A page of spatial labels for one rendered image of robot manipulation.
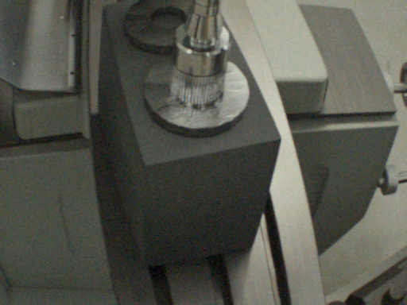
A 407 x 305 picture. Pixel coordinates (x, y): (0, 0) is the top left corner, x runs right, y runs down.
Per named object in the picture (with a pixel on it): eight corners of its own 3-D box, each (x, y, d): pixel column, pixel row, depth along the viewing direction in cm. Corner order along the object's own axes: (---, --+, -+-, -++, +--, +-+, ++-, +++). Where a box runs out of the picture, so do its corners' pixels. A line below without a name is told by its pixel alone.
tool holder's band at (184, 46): (241, 52, 66) (242, 44, 66) (190, 69, 65) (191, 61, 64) (211, 19, 69) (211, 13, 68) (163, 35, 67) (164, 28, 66)
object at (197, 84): (234, 96, 71) (241, 52, 66) (185, 115, 70) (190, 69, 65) (206, 60, 73) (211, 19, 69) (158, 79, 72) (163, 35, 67)
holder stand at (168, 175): (195, 87, 98) (208, -22, 82) (255, 246, 86) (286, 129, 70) (97, 109, 95) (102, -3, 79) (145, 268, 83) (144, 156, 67)
